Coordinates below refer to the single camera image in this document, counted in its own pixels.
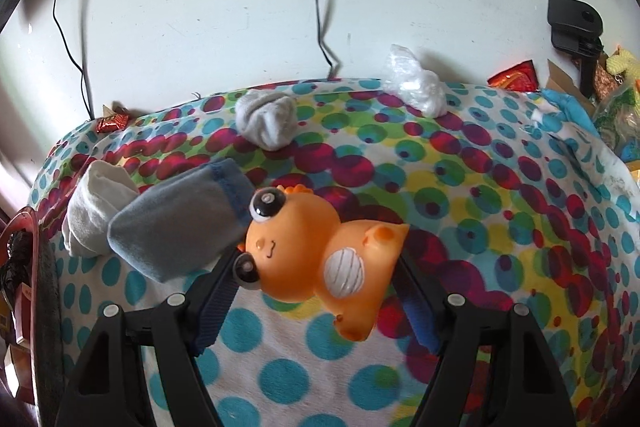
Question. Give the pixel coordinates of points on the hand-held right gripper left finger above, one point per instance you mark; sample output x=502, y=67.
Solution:
x=215, y=307

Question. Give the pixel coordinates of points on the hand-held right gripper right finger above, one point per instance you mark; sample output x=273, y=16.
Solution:
x=417, y=322

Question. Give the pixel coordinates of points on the orange frog toy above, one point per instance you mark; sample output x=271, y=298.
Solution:
x=310, y=252

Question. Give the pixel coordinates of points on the red basket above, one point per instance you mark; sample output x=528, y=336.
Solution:
x=47, y=287

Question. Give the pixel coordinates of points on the grey-blue sock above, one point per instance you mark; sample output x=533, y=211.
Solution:
x=175, y=217

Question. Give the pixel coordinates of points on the polka-dot blanket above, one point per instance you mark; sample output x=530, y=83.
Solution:
x=475, y=187

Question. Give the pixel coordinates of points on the white folded sock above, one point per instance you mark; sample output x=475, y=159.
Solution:
x=92, y=207

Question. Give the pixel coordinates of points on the grey rolled sock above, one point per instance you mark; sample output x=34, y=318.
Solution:
x=267, y=119

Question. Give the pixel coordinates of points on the red candy wrapper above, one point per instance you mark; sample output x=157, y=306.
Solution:
x=112, y=123

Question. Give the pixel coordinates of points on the small clear plastic bag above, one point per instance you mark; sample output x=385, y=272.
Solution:
x=417, y=84

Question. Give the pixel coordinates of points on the blue and white cloth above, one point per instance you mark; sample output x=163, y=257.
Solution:
x=580, y=127

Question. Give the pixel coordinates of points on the red foil packet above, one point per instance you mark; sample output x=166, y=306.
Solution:
x=515, y=78

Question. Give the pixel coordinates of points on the brown cardboard piece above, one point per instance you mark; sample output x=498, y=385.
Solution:
x=562, y=79

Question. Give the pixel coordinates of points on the patterned snack packet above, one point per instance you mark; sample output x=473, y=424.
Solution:
x=606, y=79

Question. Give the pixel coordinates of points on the yellow knitted toy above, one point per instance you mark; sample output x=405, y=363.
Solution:
x=625, y=62

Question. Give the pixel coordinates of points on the black clamp holder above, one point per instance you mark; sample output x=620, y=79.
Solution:
x=575, y=19

